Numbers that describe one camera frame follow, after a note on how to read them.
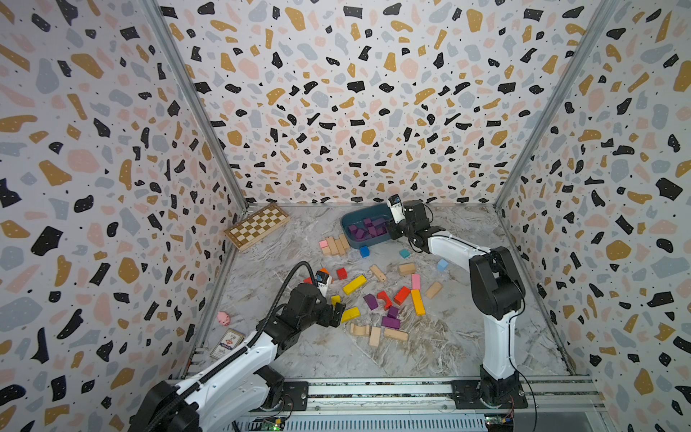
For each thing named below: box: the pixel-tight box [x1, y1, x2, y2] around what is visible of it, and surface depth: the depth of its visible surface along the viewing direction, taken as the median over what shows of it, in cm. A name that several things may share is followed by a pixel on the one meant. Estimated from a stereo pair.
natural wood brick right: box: [425, 281, 443, 300], surface depth 97 cm
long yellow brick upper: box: [342, 274, 368, 296], surface depth 99 cm
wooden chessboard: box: [223, 202, 291, 252], surface depth 112 cm
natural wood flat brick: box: [384, 328, 409, 342], surface depth 86 cm
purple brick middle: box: [362, 293, 379, 311], surface depth 94 cm
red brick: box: [393, 286, 412, 306], surface depth 95 cm
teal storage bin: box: [341, 204, 394, 250], surface depth 113 cm
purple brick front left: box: [381, 315, 402, 330], surface depth 89 cm
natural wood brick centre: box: [398, 262, 415, 275], surface depth 102 cm
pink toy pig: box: [216, 311, 231, 326], surface depth 88 cm
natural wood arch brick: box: [349, 322, 371, 336], surface depth 86 cm
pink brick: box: [411, 273, 421, 290], surface depth 99 cm
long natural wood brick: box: [326, 235, 340, 256], surface depth 108 cm
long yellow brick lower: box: [341, 306, 361, 324], surface depth 91 cm
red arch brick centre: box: [376, 290, 393, 311], surface depth 94 cm
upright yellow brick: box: [411, 288, 426, 316], surface depth 94 cm
